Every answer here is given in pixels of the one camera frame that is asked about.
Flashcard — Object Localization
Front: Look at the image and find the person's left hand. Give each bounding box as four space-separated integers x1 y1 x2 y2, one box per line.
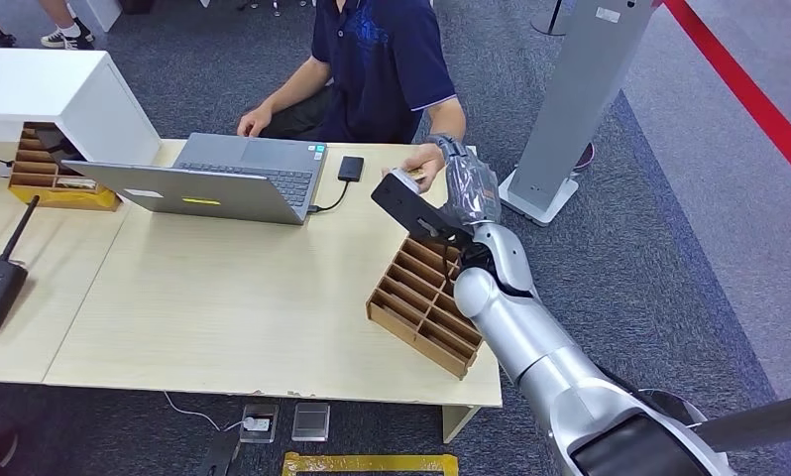
398 144 448 193

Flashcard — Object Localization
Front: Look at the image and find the person's right hand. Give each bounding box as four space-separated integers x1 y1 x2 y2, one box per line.
235 103 275 139

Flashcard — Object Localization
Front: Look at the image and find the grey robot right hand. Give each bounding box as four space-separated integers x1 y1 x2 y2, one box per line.
424 134 503 229

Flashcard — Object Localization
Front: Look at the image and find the brown cardboard card organizer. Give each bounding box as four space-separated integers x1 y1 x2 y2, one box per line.
365 236 485 381

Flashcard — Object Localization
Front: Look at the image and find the standing person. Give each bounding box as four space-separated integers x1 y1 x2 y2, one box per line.
38 0 97 52

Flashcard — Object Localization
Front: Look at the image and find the yellow-based cardboard card organizer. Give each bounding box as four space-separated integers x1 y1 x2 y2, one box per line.
8 122 122 213

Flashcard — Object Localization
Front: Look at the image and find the grey open laptop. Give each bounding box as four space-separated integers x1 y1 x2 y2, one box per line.
61 133 328 227

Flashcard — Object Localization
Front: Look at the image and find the black external drive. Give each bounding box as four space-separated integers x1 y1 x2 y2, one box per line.
337 156 365 183

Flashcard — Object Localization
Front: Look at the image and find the dark red object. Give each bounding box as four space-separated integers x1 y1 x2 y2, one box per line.
572 143 596 175

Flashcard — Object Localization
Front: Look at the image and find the silver kiosk stand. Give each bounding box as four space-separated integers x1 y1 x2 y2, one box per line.
498 0 661 229

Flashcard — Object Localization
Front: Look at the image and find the black round stand base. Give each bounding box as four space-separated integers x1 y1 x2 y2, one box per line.
529 0 568 38

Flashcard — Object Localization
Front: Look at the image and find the white box cabinet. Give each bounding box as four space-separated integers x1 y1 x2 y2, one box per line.
0 48 163 167

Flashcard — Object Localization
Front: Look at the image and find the black flat device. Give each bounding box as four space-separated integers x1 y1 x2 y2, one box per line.
34 124 89 178

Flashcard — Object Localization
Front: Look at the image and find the table leg panel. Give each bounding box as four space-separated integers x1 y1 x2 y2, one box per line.
441 404 483 445

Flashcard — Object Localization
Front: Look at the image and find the empty floor socket plate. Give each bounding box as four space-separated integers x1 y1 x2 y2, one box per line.
290 402 332 442

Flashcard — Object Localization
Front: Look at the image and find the chrome round stool base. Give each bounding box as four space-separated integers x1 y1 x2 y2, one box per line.
636 389 714 429

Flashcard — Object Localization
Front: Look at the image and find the black floor plate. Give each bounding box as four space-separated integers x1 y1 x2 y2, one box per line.
194 429 241 476

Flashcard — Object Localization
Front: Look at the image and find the grey metal pole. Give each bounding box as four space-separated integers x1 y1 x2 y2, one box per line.
692 392 791 454

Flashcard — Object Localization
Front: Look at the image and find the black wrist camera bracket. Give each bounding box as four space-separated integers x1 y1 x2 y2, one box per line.
370 169 477 251

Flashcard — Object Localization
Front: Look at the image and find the black drive cable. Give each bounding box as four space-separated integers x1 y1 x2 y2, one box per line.
308 180 352 215

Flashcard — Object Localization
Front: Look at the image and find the white cable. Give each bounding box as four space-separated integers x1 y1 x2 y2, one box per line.
163 391 246 436

